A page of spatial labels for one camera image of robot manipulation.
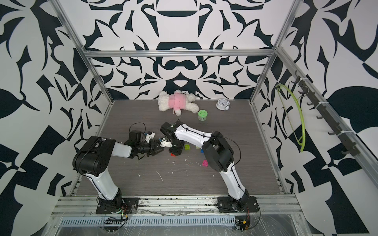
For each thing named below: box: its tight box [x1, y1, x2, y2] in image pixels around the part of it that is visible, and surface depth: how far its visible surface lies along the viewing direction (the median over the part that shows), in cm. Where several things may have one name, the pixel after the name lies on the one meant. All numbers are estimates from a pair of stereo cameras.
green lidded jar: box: [197, 109, 208, 121], surface depth 108 cm
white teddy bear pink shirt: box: [157, 89, 200, 117], surface depth 111 cm
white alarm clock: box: [216, 98, 230, 111], surface depth 117 cm
